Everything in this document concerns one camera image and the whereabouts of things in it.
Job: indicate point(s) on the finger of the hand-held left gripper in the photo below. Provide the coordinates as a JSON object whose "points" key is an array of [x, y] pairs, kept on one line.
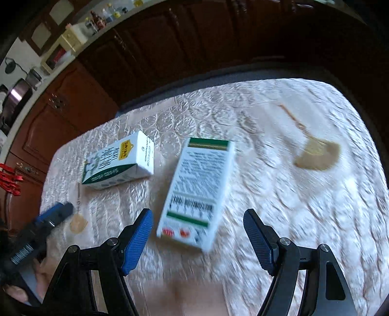
{"points": [[53, 214]]}

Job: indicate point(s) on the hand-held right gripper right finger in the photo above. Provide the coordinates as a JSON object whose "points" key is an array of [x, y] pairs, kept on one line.
{"points": [[258, 243]]}

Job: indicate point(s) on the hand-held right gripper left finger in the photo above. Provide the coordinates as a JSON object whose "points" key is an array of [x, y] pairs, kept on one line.
{"points": [[138, 240]]}

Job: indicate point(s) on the large white green box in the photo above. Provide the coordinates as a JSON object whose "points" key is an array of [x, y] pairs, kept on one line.
{"points": [[197, 188]]}

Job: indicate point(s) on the person's left hand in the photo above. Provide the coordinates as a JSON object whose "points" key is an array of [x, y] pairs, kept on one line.
{"points": [[41, 279]]}

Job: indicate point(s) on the pink quilted tablecloth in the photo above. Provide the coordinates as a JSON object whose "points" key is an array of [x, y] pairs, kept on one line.
{"points": [[273, 197]]}

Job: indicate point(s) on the red ribbon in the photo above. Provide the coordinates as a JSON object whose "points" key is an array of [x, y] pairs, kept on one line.
{"points": [[9, 179]]}

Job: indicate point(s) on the small white green box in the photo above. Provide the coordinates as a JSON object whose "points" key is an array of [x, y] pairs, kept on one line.
{"points": [[121, 158]]}

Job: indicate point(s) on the shiny metal cooking pot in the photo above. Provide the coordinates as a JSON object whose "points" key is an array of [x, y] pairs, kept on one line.
{"points": [[18, 92]]}

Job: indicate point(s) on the reddish wooden kitchen cabinet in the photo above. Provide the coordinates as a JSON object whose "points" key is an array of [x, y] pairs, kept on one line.
{"points": [[91, 91]]}

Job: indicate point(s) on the grey metal container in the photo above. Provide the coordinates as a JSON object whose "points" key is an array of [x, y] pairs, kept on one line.
{"points": [[34, 78]]}

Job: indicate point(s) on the small yellow drawer chest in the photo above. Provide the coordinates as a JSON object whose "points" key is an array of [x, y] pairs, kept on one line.
{"points": [[71, 39]]}

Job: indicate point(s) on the white plastic jug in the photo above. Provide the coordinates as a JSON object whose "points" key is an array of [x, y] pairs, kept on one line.
{"points": [[79, 30]]}

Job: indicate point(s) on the brown bottle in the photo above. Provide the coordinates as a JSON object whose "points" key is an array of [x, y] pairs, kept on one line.
{"points": [[96, 19]]}

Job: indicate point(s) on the pale countertop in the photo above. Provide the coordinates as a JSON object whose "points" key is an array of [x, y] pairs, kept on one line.
{"points": [[121, 22]]}

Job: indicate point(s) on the black wall lamp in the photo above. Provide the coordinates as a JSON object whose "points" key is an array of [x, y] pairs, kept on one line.
{"points": [[9, 65]]}

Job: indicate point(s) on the red item in pale frame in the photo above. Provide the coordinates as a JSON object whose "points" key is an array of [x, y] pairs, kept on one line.
{"points": [[57, 57]]}

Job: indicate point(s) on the wall cabinet with pale panels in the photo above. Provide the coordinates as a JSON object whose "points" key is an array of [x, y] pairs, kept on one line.
{"points": [[42, 30]]}

